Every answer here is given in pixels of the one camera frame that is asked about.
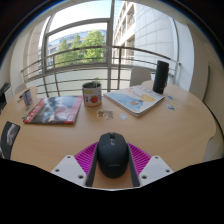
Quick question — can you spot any black mouse pad with print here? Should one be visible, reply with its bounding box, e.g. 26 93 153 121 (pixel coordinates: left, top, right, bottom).
0 120 21 160

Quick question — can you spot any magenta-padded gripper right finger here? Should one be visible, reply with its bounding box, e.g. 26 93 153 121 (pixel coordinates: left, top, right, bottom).
127 143 174 188

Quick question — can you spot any black cylinder speaker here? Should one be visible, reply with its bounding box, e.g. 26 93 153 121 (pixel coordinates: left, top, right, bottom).
152 60 170 95

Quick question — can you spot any black office printer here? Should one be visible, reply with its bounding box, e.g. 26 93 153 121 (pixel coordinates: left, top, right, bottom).
0 82 11 114

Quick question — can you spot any white chair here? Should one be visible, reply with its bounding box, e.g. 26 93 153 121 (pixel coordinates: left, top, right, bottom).
129 67 153 88
13 83 28 96

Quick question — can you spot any blue and yellow picture book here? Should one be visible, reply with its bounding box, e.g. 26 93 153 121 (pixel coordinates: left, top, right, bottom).
103 84 166 118

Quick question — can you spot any metal balcony railing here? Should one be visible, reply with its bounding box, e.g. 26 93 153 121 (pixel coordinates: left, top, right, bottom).
20 45 183 98

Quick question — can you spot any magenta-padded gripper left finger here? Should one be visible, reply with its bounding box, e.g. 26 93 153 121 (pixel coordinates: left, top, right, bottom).
50 141 99 188

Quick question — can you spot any red and black magazine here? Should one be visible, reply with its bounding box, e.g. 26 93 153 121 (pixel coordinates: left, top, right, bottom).
23 95 83 125

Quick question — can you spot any small paper sticker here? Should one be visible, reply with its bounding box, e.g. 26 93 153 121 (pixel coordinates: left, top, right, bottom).
96 109 115 120

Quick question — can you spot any black computer mouse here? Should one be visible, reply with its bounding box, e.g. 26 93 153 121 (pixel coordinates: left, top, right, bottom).
96 131 130 179

